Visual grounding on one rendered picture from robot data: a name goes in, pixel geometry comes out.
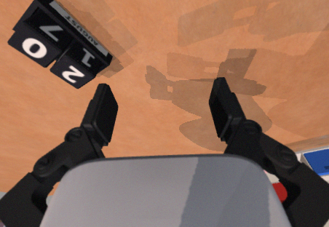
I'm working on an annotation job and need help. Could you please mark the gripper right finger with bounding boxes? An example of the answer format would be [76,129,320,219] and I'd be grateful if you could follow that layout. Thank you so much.
[209,77,329,227]

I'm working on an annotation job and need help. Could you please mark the black number cube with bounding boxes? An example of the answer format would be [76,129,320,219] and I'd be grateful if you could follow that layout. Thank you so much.
[7,9,74,68]
[50,41,102,89]

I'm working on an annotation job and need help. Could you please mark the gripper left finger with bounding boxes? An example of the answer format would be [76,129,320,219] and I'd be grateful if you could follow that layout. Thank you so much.
[0,83,119,227]

